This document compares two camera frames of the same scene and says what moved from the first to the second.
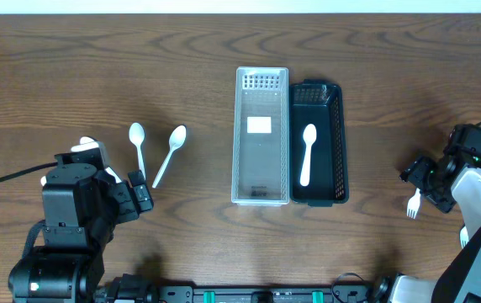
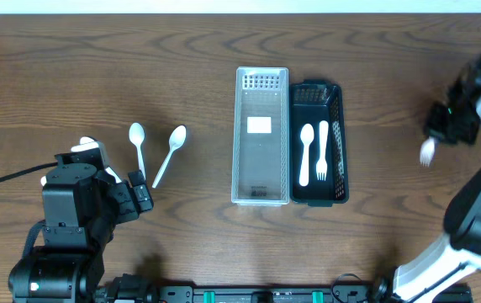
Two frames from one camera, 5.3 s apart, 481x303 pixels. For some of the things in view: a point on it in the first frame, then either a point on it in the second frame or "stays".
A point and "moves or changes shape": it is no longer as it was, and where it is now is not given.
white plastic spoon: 177,138 stays
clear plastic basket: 261,138 stays
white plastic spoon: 137,133 stays
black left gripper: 127,209 stays
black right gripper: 415,173 -> 435,128
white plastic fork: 414,204 -> 321,167
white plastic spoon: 309,135 stays
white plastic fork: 464,237 moves or changes shape
